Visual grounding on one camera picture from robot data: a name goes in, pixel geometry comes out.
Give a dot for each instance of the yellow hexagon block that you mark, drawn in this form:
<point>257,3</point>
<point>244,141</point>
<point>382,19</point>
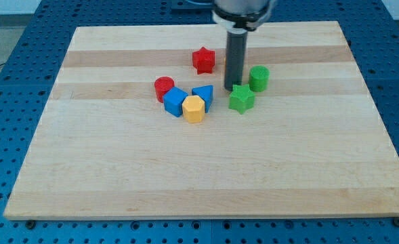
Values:
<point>193,108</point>

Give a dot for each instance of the blue cube block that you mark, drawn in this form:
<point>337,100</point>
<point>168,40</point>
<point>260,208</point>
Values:
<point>173,100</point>

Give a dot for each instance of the blue triangle block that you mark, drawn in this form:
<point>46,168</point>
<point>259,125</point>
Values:
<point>206,93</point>

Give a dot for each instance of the green star block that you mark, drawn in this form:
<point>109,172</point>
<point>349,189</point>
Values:
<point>241,99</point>

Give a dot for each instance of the red cylinder block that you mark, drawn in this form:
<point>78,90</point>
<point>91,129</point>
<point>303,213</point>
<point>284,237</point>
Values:
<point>162,85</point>

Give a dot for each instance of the light wooden board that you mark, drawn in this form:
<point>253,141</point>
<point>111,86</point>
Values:
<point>313,146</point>

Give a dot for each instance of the red star block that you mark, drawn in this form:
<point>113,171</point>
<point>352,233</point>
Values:
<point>203,60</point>

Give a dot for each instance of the green cylinder block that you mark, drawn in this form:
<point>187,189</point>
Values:
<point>258,78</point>

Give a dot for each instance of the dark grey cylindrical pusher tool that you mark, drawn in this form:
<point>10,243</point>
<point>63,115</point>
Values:
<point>236,43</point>

